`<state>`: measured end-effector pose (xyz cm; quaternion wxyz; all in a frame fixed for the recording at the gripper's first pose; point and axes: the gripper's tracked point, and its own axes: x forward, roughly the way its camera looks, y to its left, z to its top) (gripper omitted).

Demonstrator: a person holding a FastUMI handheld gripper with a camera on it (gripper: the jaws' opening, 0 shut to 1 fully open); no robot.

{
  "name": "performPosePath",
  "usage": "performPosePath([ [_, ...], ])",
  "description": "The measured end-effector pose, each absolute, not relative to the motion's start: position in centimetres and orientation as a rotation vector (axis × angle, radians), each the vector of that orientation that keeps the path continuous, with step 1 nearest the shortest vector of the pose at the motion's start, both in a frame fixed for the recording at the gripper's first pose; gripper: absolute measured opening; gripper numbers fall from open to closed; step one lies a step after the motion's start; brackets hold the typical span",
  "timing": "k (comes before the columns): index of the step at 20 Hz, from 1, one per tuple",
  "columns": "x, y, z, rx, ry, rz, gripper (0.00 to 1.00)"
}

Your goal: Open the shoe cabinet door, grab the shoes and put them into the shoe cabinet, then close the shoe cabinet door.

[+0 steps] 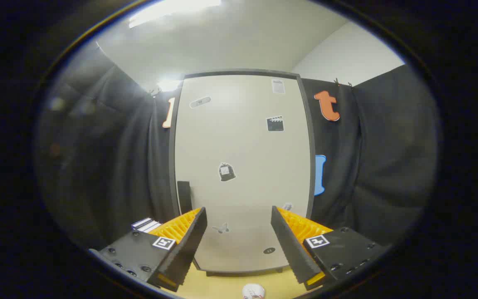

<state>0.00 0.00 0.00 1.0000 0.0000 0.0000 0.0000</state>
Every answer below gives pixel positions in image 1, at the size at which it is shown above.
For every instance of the ceiling light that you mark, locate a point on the ceiling light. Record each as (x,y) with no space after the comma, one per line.
(168,85)
(172,10)

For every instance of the white shoe cabinet door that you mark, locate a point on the white shoe cabinet door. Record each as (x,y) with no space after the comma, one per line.
(243,141)

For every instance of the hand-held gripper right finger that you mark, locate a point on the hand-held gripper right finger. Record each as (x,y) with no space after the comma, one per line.
(291,245)

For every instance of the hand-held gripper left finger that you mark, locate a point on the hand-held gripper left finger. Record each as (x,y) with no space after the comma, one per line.
(189,243)

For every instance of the blue white book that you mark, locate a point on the blue white book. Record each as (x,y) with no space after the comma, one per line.
(146,224)
(139,222)

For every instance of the black backdrop cloth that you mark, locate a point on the black backdrop cloth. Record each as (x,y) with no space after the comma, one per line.
(388,158)

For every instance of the white shoe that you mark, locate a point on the white shoe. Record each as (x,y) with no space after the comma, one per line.
(252,291)

